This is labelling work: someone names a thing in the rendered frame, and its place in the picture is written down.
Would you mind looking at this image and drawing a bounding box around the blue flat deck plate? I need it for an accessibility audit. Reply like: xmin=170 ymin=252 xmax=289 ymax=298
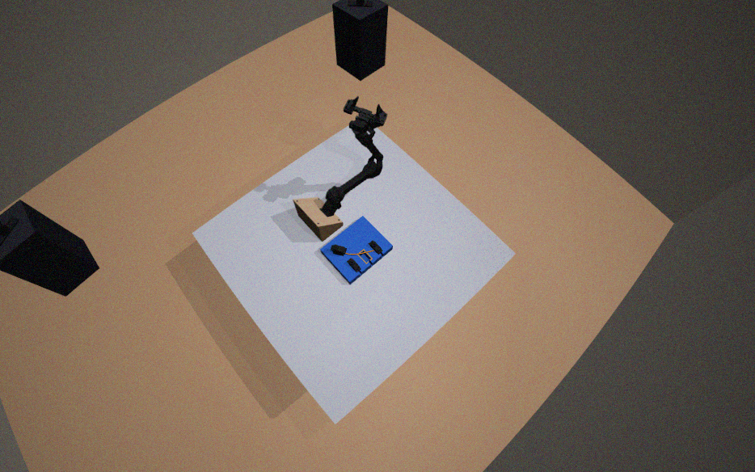
xmin=320 ymin=216 xmax=393 ymax=284

